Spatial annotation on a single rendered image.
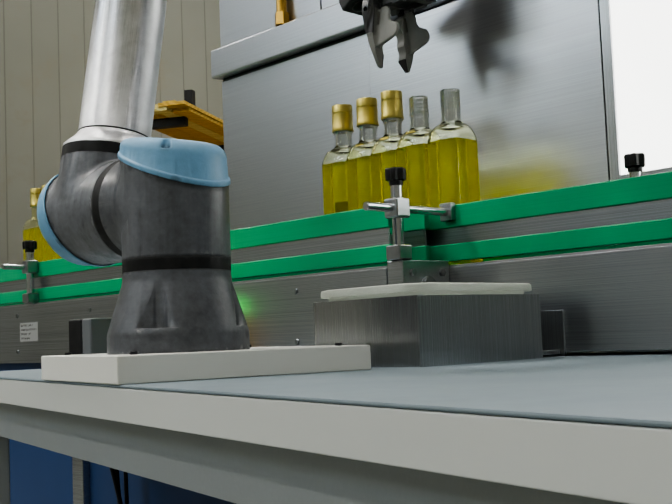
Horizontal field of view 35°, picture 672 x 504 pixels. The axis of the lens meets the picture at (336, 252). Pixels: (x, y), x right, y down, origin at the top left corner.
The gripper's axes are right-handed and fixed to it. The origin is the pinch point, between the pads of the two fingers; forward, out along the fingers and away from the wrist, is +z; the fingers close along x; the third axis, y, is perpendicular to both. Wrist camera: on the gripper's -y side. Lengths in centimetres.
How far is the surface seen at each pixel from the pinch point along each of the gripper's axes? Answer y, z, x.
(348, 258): 3.3, 31.1, -13.7
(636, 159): 39.2, 20.7, 5.1
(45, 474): -89, 68, -15
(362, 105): -5.1, 5.9, -1.5
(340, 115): -10.4, 6.5, -1.5
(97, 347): -52, 43, -23
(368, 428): 70, 47, -74
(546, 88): 20.3, 6.5, 12.3
